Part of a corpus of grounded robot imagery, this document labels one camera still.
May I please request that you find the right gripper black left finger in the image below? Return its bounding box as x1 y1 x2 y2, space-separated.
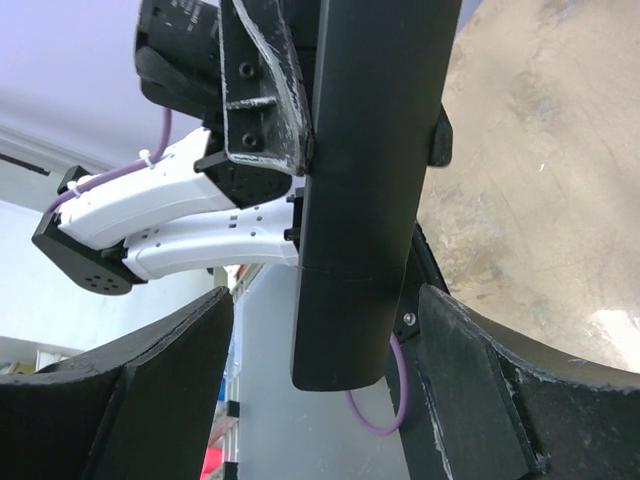
1 287 234 479

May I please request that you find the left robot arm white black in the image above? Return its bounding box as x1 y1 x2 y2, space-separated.
32 1 460 295

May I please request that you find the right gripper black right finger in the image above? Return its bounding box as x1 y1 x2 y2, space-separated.
401 285 639 479

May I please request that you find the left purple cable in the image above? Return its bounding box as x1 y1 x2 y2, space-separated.
47 107 174 216

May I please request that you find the black remote control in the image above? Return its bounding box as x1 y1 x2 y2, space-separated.
291 1 461 392

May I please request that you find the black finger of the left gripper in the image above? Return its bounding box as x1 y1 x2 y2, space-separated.
427 105 453 168
219 1 313 175

